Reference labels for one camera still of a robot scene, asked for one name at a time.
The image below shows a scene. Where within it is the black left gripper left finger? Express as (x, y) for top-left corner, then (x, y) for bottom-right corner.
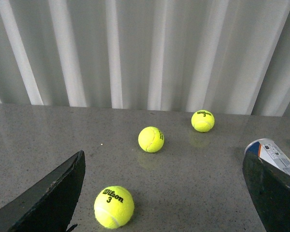
(0, 151), (86, 232)

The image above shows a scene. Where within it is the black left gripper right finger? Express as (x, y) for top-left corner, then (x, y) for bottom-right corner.
(242, 152), (290, 232)

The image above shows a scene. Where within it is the clear Wilson tennis ball can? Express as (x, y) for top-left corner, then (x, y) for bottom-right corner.
(244, 138), (290, 176)

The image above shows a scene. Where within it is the near Wilson tennis ball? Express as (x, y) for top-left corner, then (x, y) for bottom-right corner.
(94, 186), (134, 229)

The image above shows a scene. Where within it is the wilson tennis ball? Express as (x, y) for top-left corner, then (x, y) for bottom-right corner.
(191, 110), (215, 132)
(94, 186), (134, 229)

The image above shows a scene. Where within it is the far Wilson tennis ball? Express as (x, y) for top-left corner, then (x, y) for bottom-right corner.
(191, 110), (215, 132)

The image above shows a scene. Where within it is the middle yellow tennis ball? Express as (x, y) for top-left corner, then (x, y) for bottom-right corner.
(138, 126), (164, 153)

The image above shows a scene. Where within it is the white pleated curtain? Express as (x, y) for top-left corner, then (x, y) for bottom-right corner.
(0, 0), (290, 116)

